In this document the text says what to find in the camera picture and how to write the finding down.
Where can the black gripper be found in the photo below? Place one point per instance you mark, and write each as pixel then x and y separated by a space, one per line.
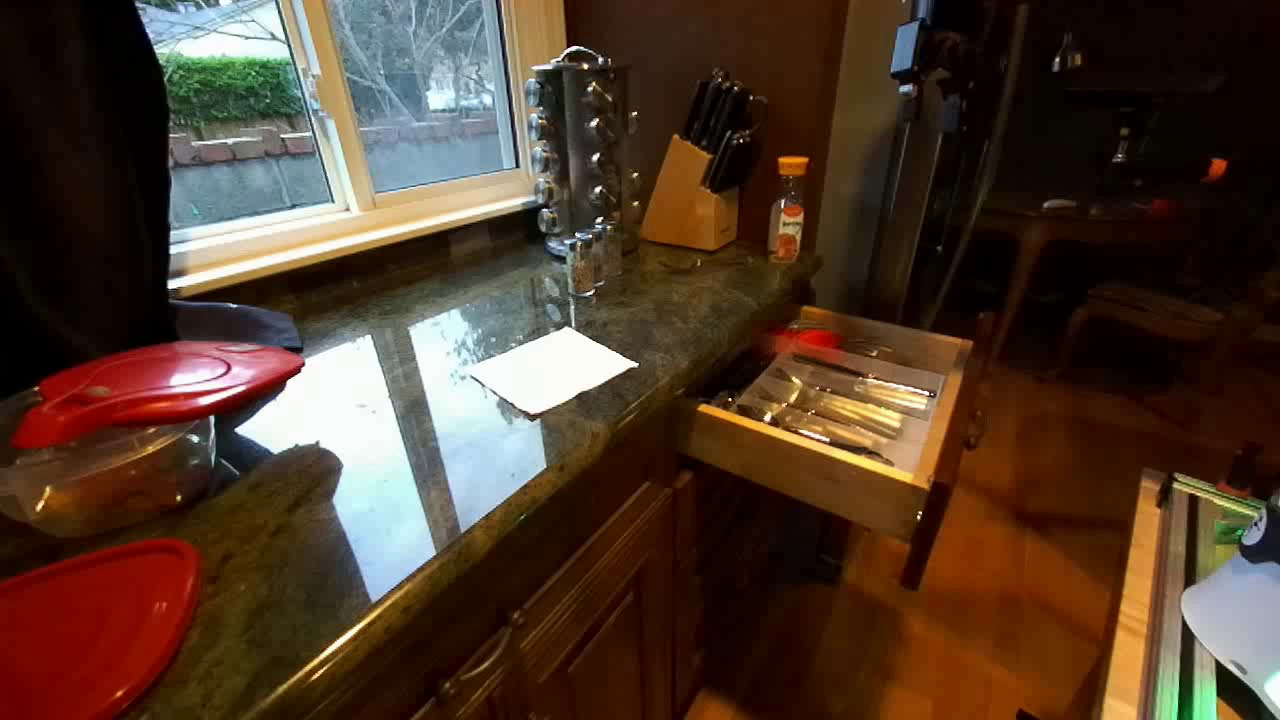
pixel 927 63

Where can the clear bottle with orange cap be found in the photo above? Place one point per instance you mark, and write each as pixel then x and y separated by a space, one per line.
pixel 787 229

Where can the dark dining table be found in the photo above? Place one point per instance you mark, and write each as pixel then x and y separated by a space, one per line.
pixel 1104 213

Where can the wooden knife block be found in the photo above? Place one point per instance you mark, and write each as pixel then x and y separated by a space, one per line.
pixel 680 200

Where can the red utensil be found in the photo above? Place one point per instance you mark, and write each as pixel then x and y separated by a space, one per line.
pixel 801 342

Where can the dark chair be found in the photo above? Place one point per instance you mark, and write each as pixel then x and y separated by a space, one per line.
pixel 1145 313

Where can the metal spice rack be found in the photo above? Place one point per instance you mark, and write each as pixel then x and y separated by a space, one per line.
pixel 587 147

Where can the metal dish rack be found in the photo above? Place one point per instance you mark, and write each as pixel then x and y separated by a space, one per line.
pixel 855 413

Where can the wooden kitchen drawer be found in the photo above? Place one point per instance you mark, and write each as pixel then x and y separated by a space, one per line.
pixel 801 473

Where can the white paper sheet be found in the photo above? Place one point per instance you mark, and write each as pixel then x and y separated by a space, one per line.
pixel 555 368

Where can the white rounded object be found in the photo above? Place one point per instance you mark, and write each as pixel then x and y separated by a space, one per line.
pixel 1243 623

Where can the wooden cabinet door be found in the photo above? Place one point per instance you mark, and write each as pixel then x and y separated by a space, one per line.
pixel 600 627

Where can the black curtain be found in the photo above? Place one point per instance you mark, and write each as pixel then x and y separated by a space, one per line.
pixel 64 162

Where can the glass bowl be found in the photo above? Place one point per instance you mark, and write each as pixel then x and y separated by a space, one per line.
pixel 105 485

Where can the flat red lid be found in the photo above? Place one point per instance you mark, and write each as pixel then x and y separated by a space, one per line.
pixel 81 632

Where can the green lit metal rail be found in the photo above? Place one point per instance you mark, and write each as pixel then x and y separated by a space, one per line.
pixel 1201 522

